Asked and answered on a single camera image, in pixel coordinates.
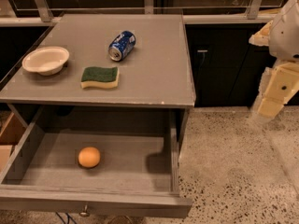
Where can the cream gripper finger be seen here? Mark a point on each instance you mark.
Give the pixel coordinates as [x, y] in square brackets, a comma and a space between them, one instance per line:
[261, 38]
[277, 86]

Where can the orange fruit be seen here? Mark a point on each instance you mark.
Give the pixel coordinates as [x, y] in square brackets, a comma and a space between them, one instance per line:
[89, 157]

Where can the grey counter cabinet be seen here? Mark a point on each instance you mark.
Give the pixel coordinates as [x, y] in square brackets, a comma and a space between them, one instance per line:
[151, 52]

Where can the grey open drawer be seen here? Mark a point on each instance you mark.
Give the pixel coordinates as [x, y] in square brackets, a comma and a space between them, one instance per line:
[136, 176]

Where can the metal drawer knob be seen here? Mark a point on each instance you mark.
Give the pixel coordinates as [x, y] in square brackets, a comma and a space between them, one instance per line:
[84, 212]

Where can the blue soda can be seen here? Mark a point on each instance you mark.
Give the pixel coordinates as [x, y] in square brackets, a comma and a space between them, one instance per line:
[121, 46]

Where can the green yellow sponge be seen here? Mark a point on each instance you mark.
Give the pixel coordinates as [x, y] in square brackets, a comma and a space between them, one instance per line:
[100, 77]

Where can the white bowl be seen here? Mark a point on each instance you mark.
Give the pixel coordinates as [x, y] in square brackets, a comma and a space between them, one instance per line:
[45, 61]

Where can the wooden box at left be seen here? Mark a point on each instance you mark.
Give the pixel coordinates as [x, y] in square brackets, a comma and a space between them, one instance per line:
[10, 135]

